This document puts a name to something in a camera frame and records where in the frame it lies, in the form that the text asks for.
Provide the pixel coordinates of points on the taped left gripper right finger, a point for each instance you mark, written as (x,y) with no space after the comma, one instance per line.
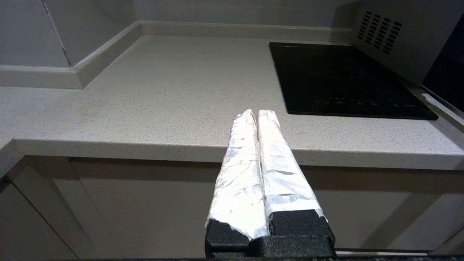
(282,174)

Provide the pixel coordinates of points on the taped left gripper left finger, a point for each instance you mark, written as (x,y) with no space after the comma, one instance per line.
(239,181)

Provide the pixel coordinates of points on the microwave door with dark glass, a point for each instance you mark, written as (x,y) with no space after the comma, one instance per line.
(447,79)

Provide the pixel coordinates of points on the silver Panasonic microwave oven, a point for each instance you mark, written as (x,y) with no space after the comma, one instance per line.
(406,43)

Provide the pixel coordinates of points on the beige cabinet door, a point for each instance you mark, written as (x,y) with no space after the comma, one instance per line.
(163,210)
(453,248)

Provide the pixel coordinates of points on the black induction cooktop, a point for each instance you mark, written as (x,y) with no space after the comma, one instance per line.
(344,79)

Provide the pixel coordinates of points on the angled cabinet corner panel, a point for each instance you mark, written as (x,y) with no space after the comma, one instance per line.
(54,203)

